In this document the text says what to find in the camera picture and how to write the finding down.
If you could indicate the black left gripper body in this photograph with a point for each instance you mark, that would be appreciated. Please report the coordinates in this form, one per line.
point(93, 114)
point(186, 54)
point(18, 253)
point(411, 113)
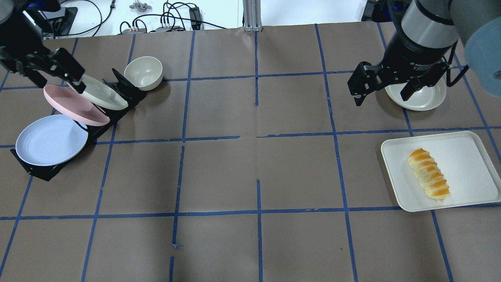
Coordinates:
point(19, 42)

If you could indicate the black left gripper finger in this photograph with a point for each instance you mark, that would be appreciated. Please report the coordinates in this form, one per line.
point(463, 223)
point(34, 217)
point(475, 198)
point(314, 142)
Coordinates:
point(63, 65)

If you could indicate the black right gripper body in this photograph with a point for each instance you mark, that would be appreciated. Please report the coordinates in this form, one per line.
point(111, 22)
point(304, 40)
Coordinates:
point(411, 51)

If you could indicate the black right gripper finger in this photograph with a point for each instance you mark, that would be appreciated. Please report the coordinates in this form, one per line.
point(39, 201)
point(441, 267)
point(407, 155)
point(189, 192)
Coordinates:
point(412, 86)
point(363, 82)

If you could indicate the blue plate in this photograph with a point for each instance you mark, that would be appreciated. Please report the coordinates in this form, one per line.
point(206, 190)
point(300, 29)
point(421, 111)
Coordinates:
point(51, 140)

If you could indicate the striped bread roll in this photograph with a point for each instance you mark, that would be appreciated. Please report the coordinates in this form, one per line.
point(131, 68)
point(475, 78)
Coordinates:
point(429, 175)

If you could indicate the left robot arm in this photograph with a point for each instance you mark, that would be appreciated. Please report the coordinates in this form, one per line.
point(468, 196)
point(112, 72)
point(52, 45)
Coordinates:
point(17, 28)

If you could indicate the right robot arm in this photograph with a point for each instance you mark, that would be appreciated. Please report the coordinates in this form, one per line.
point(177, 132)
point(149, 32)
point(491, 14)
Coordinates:
point(425, 31)

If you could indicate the cream plate with lemon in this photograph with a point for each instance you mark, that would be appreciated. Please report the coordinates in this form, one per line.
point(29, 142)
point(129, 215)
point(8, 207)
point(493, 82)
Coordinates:
point(427, 98)

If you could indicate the cream plate in rack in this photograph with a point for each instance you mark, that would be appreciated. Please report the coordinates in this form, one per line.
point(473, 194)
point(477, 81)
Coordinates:
point(102, 95)

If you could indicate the pink plate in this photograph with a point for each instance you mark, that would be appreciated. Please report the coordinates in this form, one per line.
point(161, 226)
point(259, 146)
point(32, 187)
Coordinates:
point(74, 106)

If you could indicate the black plate rack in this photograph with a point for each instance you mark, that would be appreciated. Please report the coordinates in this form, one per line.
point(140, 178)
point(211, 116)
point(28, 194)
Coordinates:
point(126, 90)

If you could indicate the cream bowl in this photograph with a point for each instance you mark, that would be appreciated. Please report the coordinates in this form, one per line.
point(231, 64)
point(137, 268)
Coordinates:
point(146, 72)

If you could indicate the white rectangular tray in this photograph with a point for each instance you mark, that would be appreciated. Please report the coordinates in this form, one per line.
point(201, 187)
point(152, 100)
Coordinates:
point(461, 157)

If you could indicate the aluminium frame post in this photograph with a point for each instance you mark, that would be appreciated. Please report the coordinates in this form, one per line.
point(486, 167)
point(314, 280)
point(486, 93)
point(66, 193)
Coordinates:
point(252, 16)

